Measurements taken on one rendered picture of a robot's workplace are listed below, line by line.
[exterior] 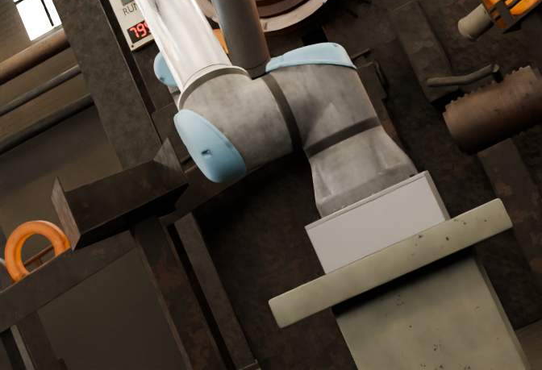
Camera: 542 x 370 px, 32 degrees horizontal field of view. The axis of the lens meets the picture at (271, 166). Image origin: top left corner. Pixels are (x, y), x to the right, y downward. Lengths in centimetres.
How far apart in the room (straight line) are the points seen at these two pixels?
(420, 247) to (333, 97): 25
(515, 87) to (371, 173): 82
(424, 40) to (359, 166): 97
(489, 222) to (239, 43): 72
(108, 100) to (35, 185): 438
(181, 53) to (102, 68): 392
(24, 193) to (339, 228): 846
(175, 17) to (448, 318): 59
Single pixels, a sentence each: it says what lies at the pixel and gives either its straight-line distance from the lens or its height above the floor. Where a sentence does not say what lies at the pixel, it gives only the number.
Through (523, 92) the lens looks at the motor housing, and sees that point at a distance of 203.
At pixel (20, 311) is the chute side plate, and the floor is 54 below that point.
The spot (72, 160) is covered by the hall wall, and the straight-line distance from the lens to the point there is 938.
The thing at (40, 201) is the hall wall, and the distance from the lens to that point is 955.
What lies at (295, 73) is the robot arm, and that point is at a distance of 130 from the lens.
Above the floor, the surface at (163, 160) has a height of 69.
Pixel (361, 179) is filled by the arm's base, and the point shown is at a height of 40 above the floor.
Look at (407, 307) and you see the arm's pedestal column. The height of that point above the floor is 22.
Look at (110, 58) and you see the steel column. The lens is 529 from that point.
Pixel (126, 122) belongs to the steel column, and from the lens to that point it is 521.
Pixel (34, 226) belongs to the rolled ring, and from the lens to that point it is 256.
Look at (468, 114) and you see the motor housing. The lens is 203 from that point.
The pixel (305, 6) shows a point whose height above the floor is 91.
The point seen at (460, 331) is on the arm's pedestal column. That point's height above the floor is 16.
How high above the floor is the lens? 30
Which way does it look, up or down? 7 degrees up
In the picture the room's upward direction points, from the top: 24 degrees counter-clockwise
